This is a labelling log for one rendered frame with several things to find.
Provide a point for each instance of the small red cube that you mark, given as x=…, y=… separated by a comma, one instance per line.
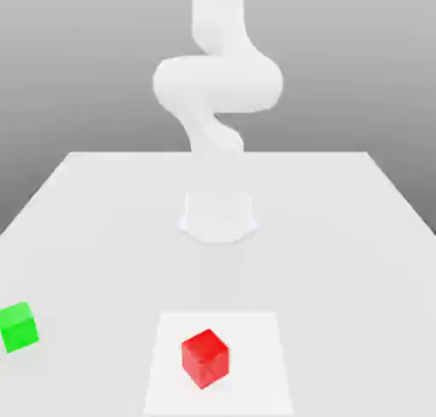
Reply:
x=205, y=359

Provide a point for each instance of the small green cube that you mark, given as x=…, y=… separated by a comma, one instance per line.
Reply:
x=18, y=328

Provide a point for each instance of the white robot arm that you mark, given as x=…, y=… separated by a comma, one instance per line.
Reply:
x=218, y=83

